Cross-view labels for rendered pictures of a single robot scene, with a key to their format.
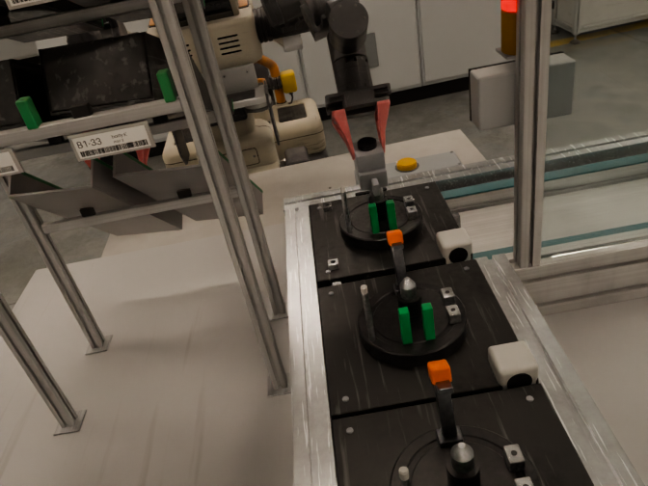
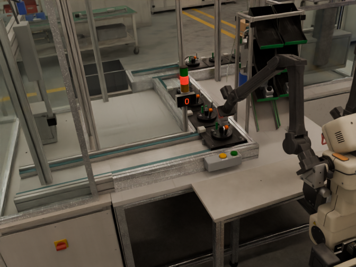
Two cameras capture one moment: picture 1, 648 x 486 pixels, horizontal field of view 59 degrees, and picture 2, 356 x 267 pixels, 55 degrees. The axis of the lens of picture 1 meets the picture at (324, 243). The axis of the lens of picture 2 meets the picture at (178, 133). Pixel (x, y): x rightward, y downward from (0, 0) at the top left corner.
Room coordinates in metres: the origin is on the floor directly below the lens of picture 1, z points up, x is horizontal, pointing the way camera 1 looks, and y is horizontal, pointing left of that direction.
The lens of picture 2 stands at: (2.49, -0.92, 2.09)
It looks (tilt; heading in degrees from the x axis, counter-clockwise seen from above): 31 degrees down; 162
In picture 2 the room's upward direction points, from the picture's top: 4 degrees counter-clockwise
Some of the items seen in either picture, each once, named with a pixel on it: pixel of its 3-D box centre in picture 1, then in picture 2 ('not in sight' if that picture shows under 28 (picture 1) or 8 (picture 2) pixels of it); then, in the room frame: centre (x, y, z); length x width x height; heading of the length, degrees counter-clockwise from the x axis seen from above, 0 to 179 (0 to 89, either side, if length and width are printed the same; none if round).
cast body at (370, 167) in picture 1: (369, 163); (222, 118); (0.81, -0.10, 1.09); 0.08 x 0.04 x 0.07; 179
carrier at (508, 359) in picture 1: (410, 302); (206, 112); (0.55, -0.09, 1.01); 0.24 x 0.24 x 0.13; 88
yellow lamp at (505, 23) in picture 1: (523, 28); (184, 87); (0.68, -0.29, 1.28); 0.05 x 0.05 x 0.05
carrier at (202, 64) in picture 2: not in sight; (192, 60); (-0.52, 0.23, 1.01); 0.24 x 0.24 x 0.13; 88
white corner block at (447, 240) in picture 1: (454, 247); (201, 130); (0.71, -0.19, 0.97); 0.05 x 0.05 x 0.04; 88
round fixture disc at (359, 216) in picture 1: (381, 221); (221, 133); (0.81, -0.10, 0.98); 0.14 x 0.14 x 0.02
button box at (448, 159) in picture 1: (408, 179); (222, 160); (1.02, -0.19, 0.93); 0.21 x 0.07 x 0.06; 88
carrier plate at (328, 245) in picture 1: (382, 230); (221, 135); (0.81, -0.10, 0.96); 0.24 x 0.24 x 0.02; 88
